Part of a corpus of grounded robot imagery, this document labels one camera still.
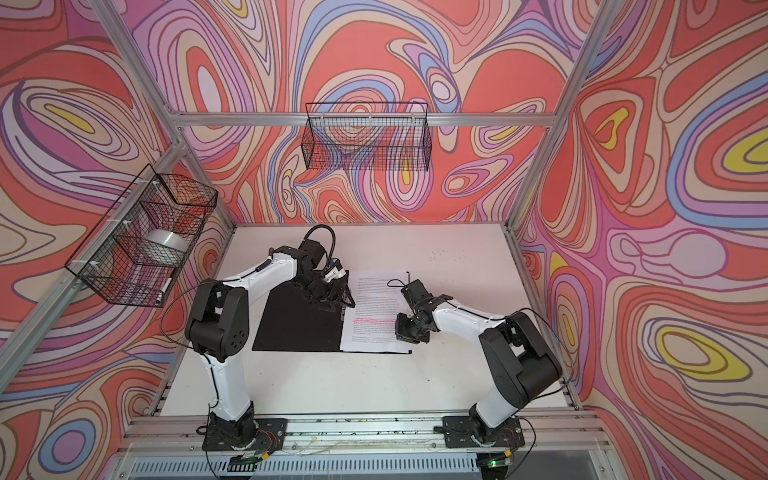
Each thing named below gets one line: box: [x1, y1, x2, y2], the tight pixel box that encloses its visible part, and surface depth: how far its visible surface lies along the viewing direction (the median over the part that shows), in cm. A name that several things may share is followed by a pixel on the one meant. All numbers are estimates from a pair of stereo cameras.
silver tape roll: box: [146, 230, 190, 252], surface depth 75 cm
